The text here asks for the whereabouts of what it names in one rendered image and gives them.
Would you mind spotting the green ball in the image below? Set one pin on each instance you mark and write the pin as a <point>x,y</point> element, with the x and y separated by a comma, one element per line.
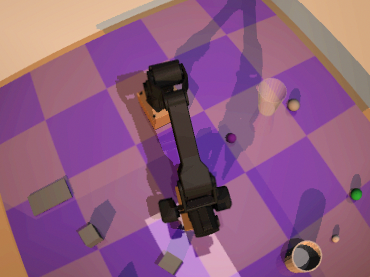
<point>356,194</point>

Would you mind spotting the small tan ball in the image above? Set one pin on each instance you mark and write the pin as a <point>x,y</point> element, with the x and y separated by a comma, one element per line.
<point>293,104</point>
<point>335,238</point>

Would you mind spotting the magenta ball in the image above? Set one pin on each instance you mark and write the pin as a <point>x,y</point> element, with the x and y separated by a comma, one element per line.
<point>231,138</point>

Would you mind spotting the wooden toy catapult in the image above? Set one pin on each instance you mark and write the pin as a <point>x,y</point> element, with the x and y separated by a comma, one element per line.
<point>187,224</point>

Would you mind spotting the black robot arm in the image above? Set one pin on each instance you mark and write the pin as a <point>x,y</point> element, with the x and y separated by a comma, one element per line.
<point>195,181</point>

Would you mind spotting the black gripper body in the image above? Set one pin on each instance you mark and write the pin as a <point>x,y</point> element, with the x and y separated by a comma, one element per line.
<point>169,211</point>

